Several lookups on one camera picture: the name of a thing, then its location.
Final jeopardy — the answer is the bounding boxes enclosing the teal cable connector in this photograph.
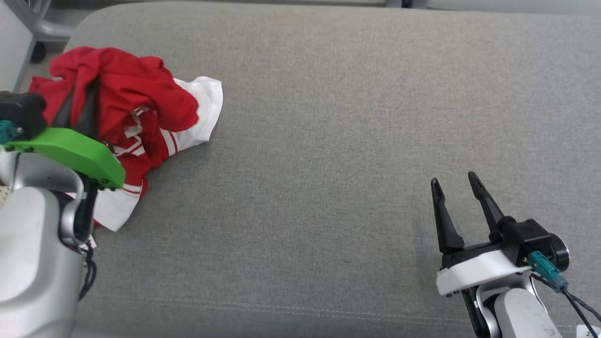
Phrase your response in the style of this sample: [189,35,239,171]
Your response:
[528,251,569,292]
[0,120,23,145]

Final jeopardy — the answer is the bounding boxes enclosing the red and white shorts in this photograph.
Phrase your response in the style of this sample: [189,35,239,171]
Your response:
[28,46,223,232]

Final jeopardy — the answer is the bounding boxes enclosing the teal right cable connector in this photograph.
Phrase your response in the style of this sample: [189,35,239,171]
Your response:
[528,251,569,292]

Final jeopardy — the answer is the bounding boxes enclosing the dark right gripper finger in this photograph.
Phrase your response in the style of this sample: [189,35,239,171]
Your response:
[468,172,515,243]
[431,177,466,254]

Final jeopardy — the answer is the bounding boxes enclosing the teal left cable connector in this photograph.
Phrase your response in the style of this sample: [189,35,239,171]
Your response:
[0,120,23,145]

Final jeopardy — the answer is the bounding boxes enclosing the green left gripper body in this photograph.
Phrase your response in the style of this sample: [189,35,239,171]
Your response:
[0,128,126,241]

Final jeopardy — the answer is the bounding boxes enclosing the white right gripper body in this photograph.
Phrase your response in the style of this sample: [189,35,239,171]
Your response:
[437,240,532,297]

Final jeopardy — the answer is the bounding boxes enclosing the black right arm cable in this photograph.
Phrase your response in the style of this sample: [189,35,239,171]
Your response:
[531,275,601,338]

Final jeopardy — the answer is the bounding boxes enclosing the grey metal frame with caster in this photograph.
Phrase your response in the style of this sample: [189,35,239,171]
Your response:
[5,0,76,43]

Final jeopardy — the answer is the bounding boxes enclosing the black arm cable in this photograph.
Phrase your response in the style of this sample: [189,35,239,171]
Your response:
[75,237,98,301]
[531,275,601,338]

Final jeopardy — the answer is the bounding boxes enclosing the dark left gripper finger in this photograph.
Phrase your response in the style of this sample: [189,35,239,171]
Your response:
[74,79,101,141]
[50,90,79,129]

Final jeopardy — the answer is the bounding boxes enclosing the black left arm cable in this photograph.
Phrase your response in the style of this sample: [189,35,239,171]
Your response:
[75,237,98,301]

